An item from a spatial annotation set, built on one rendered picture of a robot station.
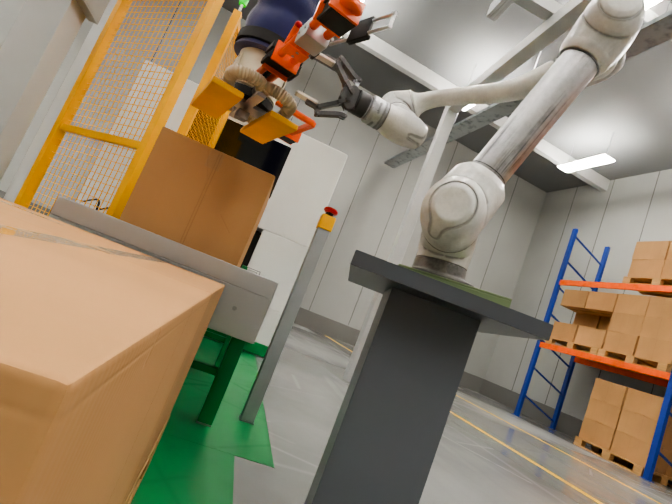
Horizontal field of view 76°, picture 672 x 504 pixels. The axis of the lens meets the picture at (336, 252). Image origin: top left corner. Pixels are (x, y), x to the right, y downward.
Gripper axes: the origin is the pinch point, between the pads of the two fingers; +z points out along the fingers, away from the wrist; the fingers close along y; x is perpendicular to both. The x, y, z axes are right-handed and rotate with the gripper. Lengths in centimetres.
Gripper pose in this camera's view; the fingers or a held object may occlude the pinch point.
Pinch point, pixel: (308, 74)
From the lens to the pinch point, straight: 137.3
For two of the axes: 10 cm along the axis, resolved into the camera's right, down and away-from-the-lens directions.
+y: -3.7, 9.2, -1.3
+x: -3.1, 0.1, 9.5
